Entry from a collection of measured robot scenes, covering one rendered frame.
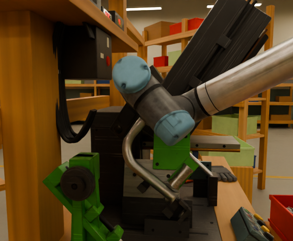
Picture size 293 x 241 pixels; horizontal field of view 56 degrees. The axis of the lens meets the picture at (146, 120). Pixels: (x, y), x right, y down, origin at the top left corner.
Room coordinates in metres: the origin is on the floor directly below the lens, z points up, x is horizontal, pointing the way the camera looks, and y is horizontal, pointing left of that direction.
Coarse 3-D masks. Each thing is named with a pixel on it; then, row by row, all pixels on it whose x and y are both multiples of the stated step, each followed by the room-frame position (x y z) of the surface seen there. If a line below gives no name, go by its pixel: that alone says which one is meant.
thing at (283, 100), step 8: (288, 80) 8.75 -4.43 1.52; (280, 96) 8.84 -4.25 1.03; (288, 96) 8.84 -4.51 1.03; (248, 104) 8.82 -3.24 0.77; (256, 104) 8.79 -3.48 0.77; (272, 104) 8.73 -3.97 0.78; (280, 104) 8.70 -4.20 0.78; (288, 104) 8.67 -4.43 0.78; (288, 112) 9.16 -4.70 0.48; (272, 120) 8.77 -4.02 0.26; (280, 120) 8.74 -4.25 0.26; (288, 120) 8.72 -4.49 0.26
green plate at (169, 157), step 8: (160, 144) 0.86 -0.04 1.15; (176, 144) 0.86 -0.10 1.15; (184, 144) 0.85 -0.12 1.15; (160, 152) 0.86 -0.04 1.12; (168, 152) 0.85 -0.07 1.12; (176, 152) 0.85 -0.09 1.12; (184, 152) 0.85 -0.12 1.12; (160, 160) 0.85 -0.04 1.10; (168, 160) 0.85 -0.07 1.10; (176, 160) 0.84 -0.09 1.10; (160, 168) 0.84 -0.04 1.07; (168, 168) 0.84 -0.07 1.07; (176, 168) 0.84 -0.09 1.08
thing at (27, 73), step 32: (0, 32) 0.67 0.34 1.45; (32, 32) 0.67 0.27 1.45; (0, 64) 0.67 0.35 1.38; (32, 64) 0.66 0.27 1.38; (0, 96) 0.67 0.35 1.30; (32, 96) 0.66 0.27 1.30; (32, 128) 0.66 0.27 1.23; (32, 160) 0.66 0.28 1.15; (32, 192) 0.66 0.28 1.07; (32, 224) 0.67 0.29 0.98
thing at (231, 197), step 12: (204, 156) 1.68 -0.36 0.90; (216, 156) 1.68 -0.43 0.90; (228, 168) 1.42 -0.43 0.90; (228, 192) 1.09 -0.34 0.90; (240, 192) 1.09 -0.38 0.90; (228, 204) 0.97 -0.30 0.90; (240, 204) 0.97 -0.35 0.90; (216, 216) 0.88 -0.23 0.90; (228, 216) 0.88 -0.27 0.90; (228, 228) 0.80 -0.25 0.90; (228, 240) 0.73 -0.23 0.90
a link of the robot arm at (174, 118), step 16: (144, 96) 0.54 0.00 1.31; (160, 96) 0.54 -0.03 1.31; (176, 96) 0.60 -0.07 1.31; (144, 112) 0.54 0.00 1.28; (160, 112) 0.53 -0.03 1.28; (176, 112) 0.52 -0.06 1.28; (192, 112) 0.60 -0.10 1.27; (160, 128) 0.53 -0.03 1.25; (176, 128) 0.51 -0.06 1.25; (192, 128) 0.55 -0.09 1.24
